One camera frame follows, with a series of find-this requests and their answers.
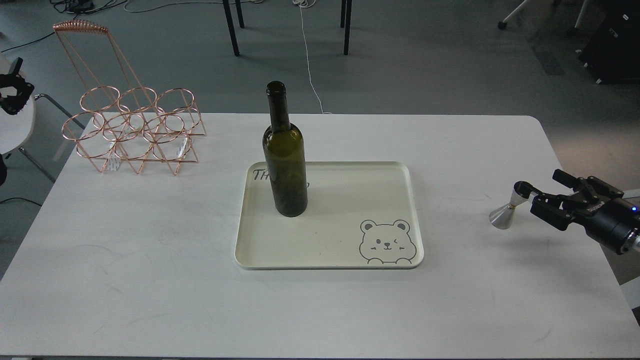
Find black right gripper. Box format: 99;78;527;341
514;169;640;255

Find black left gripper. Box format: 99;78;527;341
0;57;35;116

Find steel double jigger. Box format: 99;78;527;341
488;186;527;230

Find dark green wine bottle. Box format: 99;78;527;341
262;80;308;217

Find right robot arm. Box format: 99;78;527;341
512;169;640;255

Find white round chair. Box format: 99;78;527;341
0;54;72;183

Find black equipment case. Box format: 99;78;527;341
578;0;640;84

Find white chair base wheel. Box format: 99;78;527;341
497;0;592;33

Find cream bear serving tray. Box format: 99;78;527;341
234;161;425;270

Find black table legs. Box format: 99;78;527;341
222;0;354;57

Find rose gold wire bottle rack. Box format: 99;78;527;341
52;19;207;175

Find white floor cable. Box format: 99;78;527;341
292;0;333;115

